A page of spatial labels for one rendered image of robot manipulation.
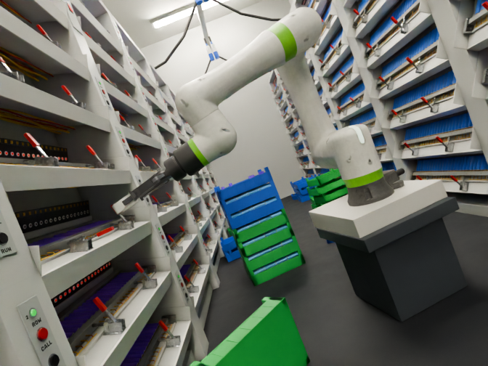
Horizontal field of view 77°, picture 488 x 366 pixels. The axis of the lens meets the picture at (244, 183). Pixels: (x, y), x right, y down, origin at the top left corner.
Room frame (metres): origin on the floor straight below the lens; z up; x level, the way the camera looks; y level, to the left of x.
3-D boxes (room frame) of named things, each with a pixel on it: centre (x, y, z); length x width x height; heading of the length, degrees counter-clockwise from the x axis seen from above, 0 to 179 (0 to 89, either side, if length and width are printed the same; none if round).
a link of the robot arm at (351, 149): (1.02, -0.37, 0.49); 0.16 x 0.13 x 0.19; 11
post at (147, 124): (1.84, 0.46, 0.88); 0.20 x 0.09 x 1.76; 90
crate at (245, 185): (1.71, 0.01, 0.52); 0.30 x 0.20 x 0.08; 99
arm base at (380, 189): (1.03, -0.43, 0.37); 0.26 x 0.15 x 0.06; 111
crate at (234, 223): (1.71, 0.01, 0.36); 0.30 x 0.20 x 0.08; 99
